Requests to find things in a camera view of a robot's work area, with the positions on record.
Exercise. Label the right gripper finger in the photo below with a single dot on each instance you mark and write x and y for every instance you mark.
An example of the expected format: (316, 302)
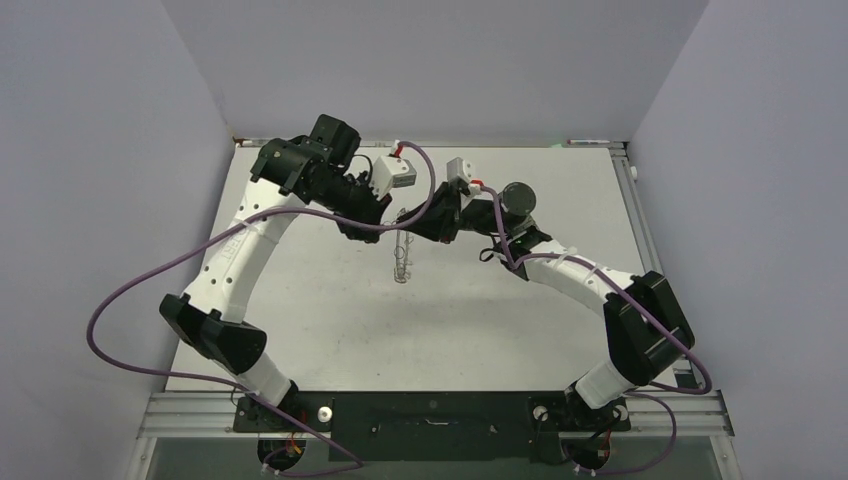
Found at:
(440, 233)
(440, 213)

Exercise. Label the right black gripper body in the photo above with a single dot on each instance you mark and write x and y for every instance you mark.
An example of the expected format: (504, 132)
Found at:
(478, 215)

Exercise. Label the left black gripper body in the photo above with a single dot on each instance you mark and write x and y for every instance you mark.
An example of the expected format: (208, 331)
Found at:
(354, 200)

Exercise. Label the metal perforated ring plate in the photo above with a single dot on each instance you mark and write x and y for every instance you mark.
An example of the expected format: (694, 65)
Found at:
(401, 252)

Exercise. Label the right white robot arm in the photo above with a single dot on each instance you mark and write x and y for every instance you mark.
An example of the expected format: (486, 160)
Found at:
(646, 330)

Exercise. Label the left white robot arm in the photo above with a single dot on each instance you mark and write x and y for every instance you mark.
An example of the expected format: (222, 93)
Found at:
(209, 315)

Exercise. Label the red white marker pen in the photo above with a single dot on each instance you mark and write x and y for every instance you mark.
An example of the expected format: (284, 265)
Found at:
(588, 142)

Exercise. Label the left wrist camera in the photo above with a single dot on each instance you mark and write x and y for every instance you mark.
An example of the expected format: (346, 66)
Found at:
(389, 173)

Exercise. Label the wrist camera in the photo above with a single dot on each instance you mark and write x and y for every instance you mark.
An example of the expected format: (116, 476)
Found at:
(389, 173)
(461, 174)

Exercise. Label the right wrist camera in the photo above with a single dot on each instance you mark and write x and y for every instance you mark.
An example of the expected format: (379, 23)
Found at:
(461, 174)

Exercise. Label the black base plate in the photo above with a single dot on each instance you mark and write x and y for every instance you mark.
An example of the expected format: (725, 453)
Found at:
(456, 426)

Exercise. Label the aluminium frame rail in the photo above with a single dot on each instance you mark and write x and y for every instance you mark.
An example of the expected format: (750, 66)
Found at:
(697, 415)

